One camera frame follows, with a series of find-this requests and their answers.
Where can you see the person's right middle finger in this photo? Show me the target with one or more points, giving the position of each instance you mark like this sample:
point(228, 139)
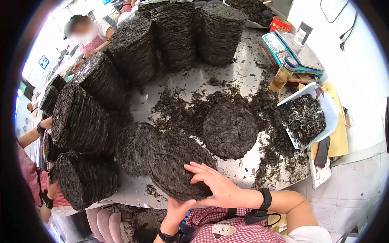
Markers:
point(203, 176)

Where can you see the person's body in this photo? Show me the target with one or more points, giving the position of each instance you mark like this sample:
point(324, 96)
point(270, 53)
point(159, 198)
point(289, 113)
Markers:
point(243, 234)

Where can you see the person's left thumb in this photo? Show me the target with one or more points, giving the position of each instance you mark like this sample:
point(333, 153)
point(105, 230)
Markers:
point(188, 204)

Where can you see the person's left hand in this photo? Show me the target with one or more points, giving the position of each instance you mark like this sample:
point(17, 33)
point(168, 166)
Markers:
point(175, 215)

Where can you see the white board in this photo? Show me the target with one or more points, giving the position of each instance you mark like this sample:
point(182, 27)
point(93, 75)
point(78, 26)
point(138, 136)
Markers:
point(320, 177)

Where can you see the loose seaweed crumbs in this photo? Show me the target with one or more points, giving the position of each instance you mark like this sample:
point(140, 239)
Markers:
point(185, 112)

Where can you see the glass jar with blue lid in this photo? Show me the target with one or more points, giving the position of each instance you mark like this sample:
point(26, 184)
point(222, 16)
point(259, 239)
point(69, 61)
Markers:
point(282, 74)

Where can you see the red box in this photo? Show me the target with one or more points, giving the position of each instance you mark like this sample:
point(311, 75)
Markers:
point(281, 25)

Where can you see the blue wall sign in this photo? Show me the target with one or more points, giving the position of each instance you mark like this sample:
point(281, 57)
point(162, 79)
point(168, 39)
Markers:
point(44, 62)

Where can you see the clear bottle with black lid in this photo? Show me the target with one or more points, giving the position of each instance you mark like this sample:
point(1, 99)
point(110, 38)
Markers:
point(302, 33)

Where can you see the white plastic tray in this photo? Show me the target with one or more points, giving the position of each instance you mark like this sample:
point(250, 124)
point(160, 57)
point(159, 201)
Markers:
point(329, 109)

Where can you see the pile of seaweed scraps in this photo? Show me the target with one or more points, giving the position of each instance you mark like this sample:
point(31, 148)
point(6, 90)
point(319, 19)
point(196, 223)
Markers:
point(304, 118)

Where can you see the person's right little finger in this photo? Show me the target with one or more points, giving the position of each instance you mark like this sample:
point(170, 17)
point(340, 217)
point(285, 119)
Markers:
point(208, 167)

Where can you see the yellow paper envelope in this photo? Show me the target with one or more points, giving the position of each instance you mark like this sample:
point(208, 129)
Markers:
point(340, 139)

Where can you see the pink stool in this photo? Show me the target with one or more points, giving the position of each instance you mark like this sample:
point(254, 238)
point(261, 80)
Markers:
point(105, 223)

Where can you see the teal electronic scale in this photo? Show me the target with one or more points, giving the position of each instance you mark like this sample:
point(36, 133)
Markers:
point(291, 51)

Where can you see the person's right thumb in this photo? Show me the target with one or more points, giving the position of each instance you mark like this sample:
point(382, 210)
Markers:
point(209, 202)

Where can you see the black wrist band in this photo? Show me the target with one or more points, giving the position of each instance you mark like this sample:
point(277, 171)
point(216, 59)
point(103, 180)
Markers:
point(263, 203)
point(167, 237)

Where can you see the black phone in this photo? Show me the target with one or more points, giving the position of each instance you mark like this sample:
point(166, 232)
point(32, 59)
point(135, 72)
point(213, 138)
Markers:
point(322, 152)

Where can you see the person's right ring finger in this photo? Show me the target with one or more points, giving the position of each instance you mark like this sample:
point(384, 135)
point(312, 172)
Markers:
point(197, 169)

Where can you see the person's right hand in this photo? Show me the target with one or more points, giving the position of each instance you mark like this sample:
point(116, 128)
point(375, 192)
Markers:
point(228, 194)

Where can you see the person's right index finger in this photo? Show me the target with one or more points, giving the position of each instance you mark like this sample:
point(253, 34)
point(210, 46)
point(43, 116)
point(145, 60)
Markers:
point(201, 182)

